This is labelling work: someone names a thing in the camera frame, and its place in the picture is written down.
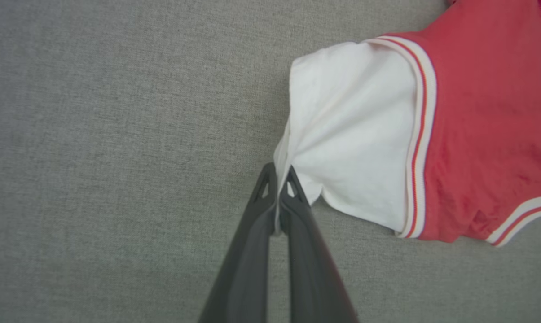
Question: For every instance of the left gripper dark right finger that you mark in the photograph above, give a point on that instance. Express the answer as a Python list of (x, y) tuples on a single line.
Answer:
[(310, 278)]

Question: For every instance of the grey fabric sofa seat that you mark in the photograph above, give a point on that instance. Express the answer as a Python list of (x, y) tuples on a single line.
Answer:
[(117, 157)]

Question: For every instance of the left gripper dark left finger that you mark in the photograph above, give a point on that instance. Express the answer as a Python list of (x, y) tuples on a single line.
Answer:
[(248, 269)]

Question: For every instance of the red and white basketball jersey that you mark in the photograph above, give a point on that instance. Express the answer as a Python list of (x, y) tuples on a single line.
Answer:
[(477, 112)]

